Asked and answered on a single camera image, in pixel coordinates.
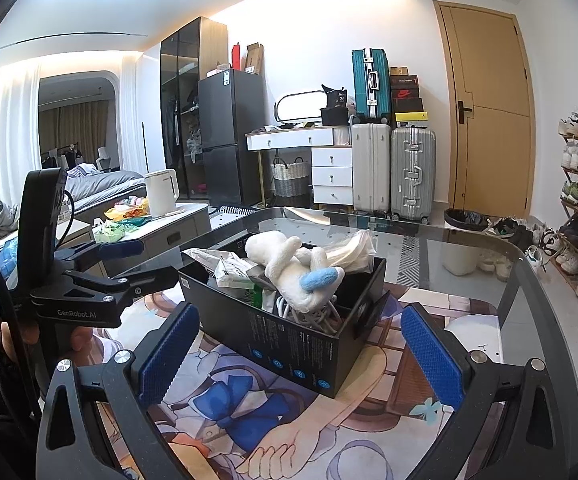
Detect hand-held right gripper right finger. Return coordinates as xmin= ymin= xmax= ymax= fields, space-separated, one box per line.
xmin=401 ymin=304 xmax=570 ymax=480

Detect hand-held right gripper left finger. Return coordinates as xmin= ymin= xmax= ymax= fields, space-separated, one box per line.
xmin=36 ymin=302 xmax=202 ymax=480

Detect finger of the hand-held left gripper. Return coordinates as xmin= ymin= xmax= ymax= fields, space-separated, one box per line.
xmin=64 ymin=265 xmax=180 ymax=307
xmin=54 ymin=238 xmax=145 ymax=267

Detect clear bag striped clothing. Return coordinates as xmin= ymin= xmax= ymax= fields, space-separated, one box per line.
xmin=183 ymin=248 xmax=250 ymax=289

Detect white medicine packet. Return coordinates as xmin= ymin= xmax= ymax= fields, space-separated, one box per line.
xmin=246 ymin=265 xmax=270 ymax=292

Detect black cardboard box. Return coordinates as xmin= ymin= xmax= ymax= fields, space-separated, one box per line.
xmin=178 ymin=241 xmax=389 ymax=400

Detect white rope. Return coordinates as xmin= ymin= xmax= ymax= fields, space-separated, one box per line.
xmin=325 ymin=229 xmax=378 ymax=274

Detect white charging cable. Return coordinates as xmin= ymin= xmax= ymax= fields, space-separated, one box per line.
xmin=270 ymin=294 xmax=343 ymax=334

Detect white plush toy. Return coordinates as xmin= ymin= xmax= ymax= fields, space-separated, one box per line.
xmin=244 ymin=232 xmax=346 ymax=314

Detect person's left hand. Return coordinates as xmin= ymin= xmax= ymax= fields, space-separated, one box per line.
xmin=0 ymin=320 xmax=93 ymax=362

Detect colourful snack packets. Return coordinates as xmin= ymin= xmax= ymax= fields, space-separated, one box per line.
xmin=93 ymin=197 xmax=150 ymax=244

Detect wooden nightstand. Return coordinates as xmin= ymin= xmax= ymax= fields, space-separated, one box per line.
xmin=0 ymin=219 xmax=96 ymax=272

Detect white side table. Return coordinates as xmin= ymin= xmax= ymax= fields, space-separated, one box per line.
xmin=94 ymin=202 xmax=213 ymax=282

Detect white kettle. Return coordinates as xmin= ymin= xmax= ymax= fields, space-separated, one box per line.
xmin=143 ymin=168 xmax=179 ymax=217

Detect grey bed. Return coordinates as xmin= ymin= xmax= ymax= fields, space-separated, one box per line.
xmin=63 ymin=164 xmax=146 ymax=212

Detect white chair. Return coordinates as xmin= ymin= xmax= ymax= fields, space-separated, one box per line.
xmin=96 ymin=145 xmax=120 ymax=171

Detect trash bin black liner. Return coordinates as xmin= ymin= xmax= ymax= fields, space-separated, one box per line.
xmin=443 ymin=208 xmax=488 ymax=276

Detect printed desk mat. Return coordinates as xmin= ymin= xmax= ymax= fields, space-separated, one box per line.
xmin=84 ymin=280 xmax=500 ymax=480

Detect scattered loose footwear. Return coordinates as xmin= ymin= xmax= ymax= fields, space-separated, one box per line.
xmin=478 ymin=214 xmax=566 ymax=282

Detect black fridge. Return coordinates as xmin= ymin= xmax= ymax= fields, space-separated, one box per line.
xmin=198 ymin=67 xmax=268 ymax=207

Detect black glass cabinet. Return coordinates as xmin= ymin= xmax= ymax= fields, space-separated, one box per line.
xmin=159 ymin=16 xmax=229 ymax=202

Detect woven basket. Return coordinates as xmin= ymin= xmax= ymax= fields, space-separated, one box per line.
xmin=270 ymin=157 xmax=311 ymax=199

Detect silver suitcase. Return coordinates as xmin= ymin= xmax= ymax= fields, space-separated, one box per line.
xmin=390 ymin=127 xmax=438 ymax=222

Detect white suitcase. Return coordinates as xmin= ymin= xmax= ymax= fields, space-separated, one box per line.
xmin=351 ymin=121 xmax=394 ymax=215

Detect white vanity desk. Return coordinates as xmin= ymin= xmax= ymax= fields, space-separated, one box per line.
xmin=245 ymin=126 xmax=355 ymax=209

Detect wooden door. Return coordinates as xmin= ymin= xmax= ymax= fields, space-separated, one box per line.
xmin=433 ymin=0 xmax=536 ymax=222

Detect oval mirror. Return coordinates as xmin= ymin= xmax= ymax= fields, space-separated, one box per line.
xmin=275 ymin=90 xmax=338 ymax=126

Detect tall cardboard box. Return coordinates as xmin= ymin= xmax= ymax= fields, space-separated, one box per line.
xmin=245 ymin=42 xmax=265 ymax=75

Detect black bag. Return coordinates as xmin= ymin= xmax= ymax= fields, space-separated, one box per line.
xmin=320 ymin=83 xmax=353 ymax=128

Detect teal suitcase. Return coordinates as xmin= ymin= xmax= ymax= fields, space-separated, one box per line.
xmin=352 ymin=48 xmax=392 ymax=122

